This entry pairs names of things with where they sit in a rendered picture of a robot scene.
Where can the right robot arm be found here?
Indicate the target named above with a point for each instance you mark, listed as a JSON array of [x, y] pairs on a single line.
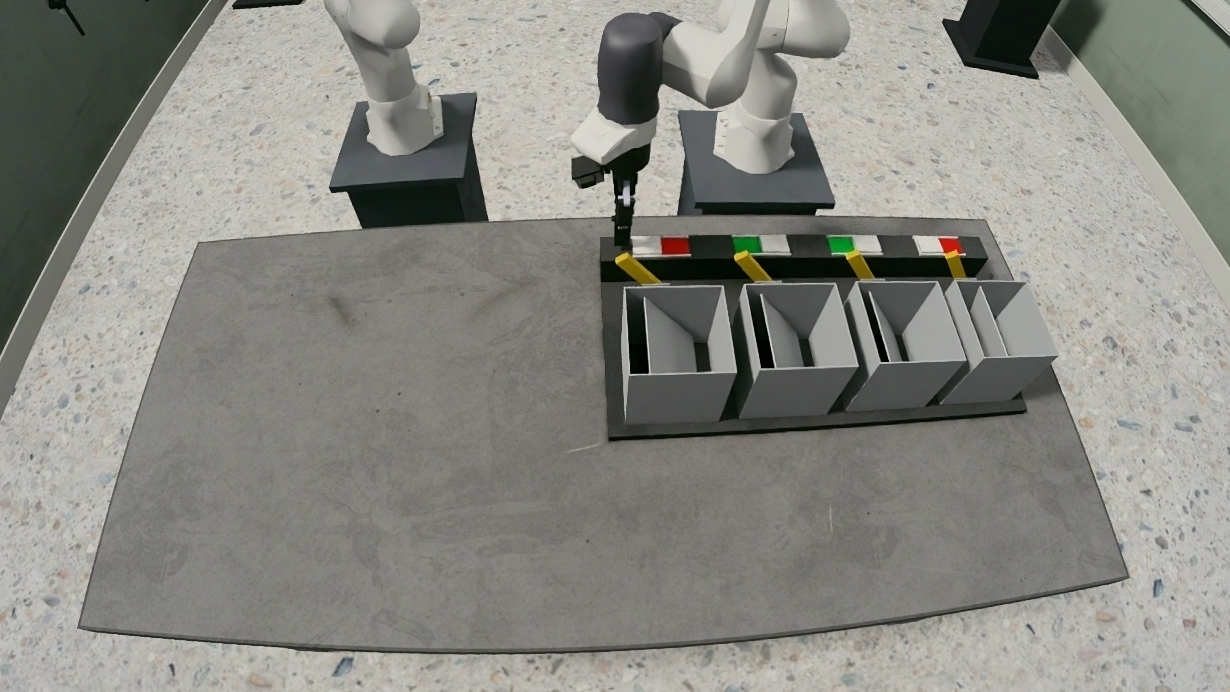
[[402, 124]]

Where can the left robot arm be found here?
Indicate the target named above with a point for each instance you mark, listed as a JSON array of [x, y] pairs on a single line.
[[711, 68]]

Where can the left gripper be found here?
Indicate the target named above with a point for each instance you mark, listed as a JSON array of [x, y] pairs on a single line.
[[623, 169]]

